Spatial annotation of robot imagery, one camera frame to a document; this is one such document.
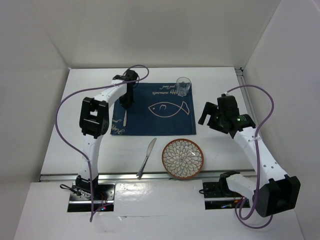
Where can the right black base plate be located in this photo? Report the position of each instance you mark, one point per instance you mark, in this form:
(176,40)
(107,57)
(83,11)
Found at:
(216,199)

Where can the front aluminium rail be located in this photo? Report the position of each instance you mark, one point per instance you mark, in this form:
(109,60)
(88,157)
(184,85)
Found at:
(149,176)

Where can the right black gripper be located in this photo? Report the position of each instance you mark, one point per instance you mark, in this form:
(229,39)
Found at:
(211,109)

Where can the silver table knife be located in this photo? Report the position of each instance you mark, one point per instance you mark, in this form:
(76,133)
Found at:
(148,152)

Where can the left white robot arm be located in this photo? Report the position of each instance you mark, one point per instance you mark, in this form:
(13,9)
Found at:
(95,121)

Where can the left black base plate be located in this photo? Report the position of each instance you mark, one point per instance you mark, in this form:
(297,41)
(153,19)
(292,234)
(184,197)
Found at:
(80,201)

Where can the floral patterned ceramic plate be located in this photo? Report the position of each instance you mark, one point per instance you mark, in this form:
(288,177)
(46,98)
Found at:
(182,158)

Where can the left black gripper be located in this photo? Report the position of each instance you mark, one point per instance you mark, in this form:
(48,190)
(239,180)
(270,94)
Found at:
(128,102)

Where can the blue fish placemat cloth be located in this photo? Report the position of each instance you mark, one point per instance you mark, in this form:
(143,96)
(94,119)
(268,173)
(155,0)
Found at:
(157,111)

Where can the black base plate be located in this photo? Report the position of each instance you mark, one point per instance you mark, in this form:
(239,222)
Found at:
(216,199)
(80,201)

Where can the clear plastic cup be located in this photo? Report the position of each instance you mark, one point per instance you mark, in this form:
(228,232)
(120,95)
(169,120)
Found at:
(183,85)

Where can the silver fork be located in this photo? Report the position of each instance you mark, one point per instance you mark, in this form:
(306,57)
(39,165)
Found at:
(125,118)

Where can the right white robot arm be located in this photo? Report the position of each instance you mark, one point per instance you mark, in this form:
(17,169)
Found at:
(274,191)

